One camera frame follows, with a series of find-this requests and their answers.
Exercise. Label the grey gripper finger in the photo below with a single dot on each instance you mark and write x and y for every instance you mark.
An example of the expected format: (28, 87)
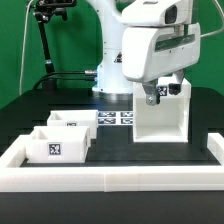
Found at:
(175, 86)
(152, 95)

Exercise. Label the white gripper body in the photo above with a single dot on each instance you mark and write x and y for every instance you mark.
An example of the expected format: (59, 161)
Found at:
(150, 53)

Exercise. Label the white drawer cabinet frame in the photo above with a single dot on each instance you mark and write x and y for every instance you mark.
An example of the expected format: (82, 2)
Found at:
(166, 122)

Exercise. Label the white front drawer box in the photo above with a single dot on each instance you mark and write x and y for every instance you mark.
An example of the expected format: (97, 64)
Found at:
(58, 144)

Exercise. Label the white drawer box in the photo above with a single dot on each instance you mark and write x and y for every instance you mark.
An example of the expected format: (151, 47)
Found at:
(58, 144)
(75, 118)

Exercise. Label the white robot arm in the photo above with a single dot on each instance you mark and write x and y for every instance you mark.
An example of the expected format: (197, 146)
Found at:
(111, 82)

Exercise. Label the white rear drawer box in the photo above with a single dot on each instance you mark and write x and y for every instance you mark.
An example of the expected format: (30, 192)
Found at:
(75, 118)

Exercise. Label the white marker tag plate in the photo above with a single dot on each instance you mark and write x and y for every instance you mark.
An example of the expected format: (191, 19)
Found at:
(115, 118)

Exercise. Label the white U-shaped border fence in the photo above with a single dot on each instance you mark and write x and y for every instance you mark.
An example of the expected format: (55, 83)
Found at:
(15, 178)

